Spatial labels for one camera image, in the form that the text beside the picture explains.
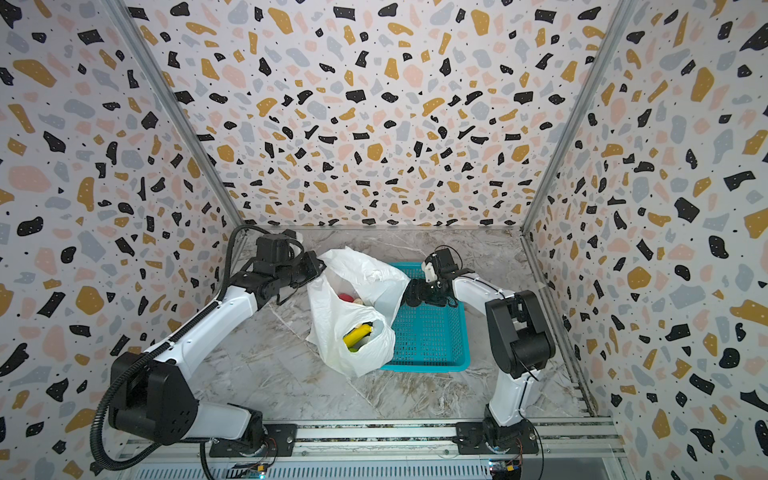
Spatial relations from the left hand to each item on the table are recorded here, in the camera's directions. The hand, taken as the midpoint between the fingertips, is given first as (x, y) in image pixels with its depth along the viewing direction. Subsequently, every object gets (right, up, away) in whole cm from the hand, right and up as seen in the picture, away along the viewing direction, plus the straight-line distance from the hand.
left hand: (328, 257), depth 82 cm
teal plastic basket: (+28, -26, +10) cm, 40 cm away
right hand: (+23, -11, +13) cm, 28 cm away
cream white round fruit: (+7, -13, +6) cm, 16 cm away
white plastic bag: (+15, -9, +4) cm, 18 cm away
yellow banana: (+7, -23, +4) cm, 24 cm away
